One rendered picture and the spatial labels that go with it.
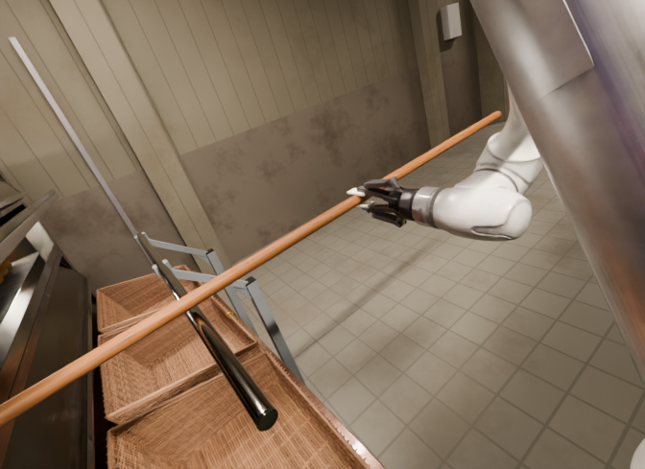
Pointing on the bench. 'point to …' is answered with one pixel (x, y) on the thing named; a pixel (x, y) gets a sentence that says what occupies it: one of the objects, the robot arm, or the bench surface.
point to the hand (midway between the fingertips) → (360, 198)
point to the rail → (23, 215)
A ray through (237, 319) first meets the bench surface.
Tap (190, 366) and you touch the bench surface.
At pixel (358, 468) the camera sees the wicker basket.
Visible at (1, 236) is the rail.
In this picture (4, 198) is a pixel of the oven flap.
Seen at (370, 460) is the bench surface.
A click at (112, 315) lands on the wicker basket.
